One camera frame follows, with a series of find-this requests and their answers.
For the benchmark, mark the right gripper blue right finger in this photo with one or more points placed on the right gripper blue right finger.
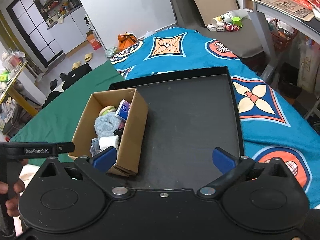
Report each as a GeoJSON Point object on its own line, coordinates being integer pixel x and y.
{"type": "Point", "coordinates": [233, 170]}

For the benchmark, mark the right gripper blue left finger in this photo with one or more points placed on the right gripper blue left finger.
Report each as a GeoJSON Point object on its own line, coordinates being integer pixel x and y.
{"type": "Point", "coordinates": [96, 168]}

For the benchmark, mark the white soft wad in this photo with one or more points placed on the white soft wad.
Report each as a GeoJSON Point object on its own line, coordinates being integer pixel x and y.
{"type": "Point", "coordinates": [106, 142]}

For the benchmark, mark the brown cardboard box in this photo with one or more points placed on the brown cardboard box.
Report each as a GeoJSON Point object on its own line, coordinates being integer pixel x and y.
{"type": "Point", "coordinates": [131, 142]}

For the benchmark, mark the hamburger plush toy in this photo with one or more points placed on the hamburger plush toy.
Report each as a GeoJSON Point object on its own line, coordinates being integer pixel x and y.
{"type": "Point", "coordinates": [106, 110]}

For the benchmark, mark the blue denim fish toy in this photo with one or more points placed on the blue denim fish toy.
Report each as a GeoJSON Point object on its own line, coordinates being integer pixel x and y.
{"type": "Point", "coordinates": [95, 148]}

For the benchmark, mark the light blue fluffy towel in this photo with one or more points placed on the light blue fluffy towel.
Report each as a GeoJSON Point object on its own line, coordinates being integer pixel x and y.
{"type": "Point", "coordinates": [105, 125]}

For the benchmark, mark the green cloth sheet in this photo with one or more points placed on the green cloth sheet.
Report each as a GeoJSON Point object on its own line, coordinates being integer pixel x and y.
{"type": "Point", "coordinates": [57, 121]}

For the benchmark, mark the blue patterned blanket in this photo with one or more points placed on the blue patterned blanket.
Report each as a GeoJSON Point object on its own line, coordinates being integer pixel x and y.
{"type": "Point", "coordinates": [270, 125]}

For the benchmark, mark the tissue pack white purple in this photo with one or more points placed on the tissue pack white purple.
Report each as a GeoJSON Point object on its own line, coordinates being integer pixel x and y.
{"type": "Point", "coordinates": [122, 111]}

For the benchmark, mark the black shallow tray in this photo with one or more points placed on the black shallow tray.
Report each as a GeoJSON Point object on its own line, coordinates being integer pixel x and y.
{"type": "Point", "coordinates": [190, 113]}

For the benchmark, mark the yellow table with items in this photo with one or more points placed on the yellow table with items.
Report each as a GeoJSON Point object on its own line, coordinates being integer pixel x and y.
{"type": "Point", "coordinates": [14, 94]}

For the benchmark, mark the black laptop bag floor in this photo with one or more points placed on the black laptop bag floor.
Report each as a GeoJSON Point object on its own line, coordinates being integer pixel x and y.
{"type": "Point", "coordinates": [75, 75]}

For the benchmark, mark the yellow slipper left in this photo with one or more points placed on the yellow slipper left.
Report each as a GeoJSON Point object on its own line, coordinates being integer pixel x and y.
{"type": "Point", "coordinates": [76, 65]}

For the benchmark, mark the yellow slipper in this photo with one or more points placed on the yellow slipper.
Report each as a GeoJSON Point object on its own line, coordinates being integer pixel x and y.
{"type": "Point", "coordinates": [76, 65]}
{"type": "Point", "coordinates": [88, 57]}

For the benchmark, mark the yellow slipper right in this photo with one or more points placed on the yellow slipper right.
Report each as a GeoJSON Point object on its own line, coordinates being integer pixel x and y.
{"type": "Point", "coordinates": [88, 57]}

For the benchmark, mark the grey mattress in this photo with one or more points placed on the grey mattress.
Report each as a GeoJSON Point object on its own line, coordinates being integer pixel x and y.
{"type": "Point", "coordinates": [244, 43]}

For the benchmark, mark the orange bag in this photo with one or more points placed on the orange bag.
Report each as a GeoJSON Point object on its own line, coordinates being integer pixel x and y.
{"type": "Point", "coordinates": [126, 40]}

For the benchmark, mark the orange cardboard box floor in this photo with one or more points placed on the orange cardboard box floor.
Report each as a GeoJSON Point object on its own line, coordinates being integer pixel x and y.
{"type": "Point", "coordinates": [91, 38]}

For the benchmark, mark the green cup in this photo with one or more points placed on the green cup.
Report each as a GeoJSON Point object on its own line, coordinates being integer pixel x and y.
{"type": "Point", "coordinates": [237, 22]}

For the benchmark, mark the white grey side table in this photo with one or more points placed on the white grey side table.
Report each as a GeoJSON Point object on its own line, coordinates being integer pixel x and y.
{"type": "Point", "coordinates": [286, 11]}

